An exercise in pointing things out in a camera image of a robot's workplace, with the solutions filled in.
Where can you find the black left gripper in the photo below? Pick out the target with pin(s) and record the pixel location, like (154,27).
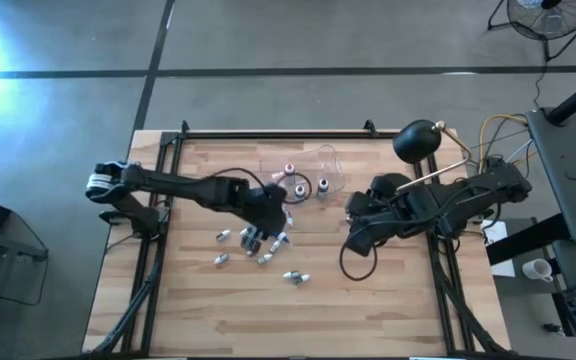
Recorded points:
(268,212)

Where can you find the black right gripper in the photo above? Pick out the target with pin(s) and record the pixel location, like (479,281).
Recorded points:
(390,215)

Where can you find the white tube red green cap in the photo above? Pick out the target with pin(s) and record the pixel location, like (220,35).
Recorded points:
(288,219)

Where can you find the large black food coloring bottle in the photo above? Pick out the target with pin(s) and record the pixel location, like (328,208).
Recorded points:
(323,185)

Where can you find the large purple food coloring bottle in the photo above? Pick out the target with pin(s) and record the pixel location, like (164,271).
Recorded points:
(299,191)

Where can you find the large red food coloring bottle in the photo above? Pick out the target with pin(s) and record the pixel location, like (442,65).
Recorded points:
(289,169)

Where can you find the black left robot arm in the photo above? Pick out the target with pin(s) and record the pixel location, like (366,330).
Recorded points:
(193,189)

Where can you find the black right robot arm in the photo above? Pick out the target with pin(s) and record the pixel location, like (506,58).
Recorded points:
(468,200)

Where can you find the clear plastic bin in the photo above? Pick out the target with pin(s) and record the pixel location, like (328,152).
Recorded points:
(330,160)

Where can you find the black desk lamp brass neck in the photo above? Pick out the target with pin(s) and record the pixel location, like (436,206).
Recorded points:
(415,140)

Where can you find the white paper sheet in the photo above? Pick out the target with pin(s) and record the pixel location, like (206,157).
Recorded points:
(503,267)

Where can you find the white mug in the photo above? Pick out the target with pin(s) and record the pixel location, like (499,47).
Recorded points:
(535,270)

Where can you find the grey side desk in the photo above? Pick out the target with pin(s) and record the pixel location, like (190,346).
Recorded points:
(568,165)

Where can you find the black floor fan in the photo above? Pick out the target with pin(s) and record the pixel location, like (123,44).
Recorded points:
(548,20)

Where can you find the black aluminium table frame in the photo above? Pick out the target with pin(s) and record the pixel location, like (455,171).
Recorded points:
(288,135)

